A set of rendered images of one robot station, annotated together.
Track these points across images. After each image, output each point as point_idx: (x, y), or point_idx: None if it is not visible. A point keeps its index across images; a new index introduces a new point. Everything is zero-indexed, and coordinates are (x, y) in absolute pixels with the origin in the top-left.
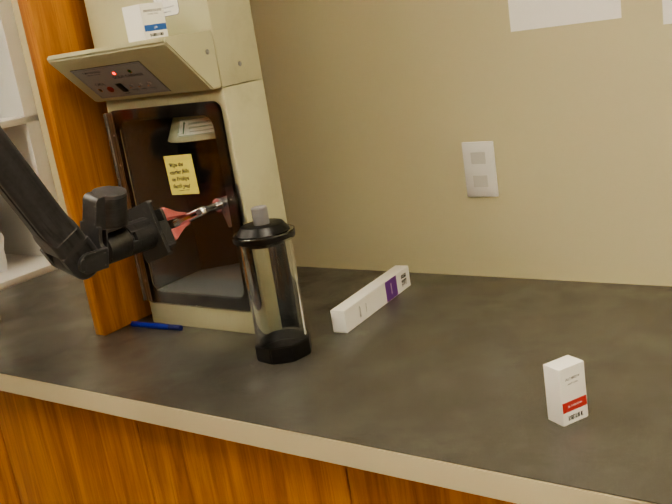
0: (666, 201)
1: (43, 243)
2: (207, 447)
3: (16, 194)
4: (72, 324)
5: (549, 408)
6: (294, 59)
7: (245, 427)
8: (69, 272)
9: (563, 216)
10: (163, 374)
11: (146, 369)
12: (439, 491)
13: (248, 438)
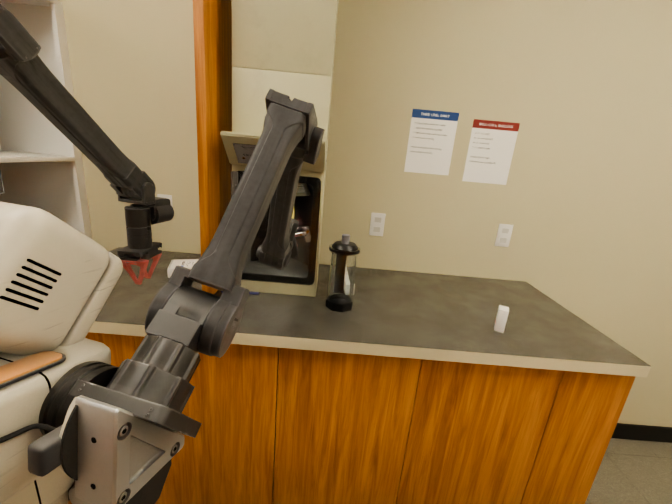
0: (447, 244)
1: (275, 248)
2: (332, 358)
3: (288, 217)
4: None
5: (496, 326)
6: None
7: (376, 346)
8: (277, 265)
9: (407, 246)
10: (288, 320)
11: (272, 318)
12: (470, 365)
13: (375, 352)
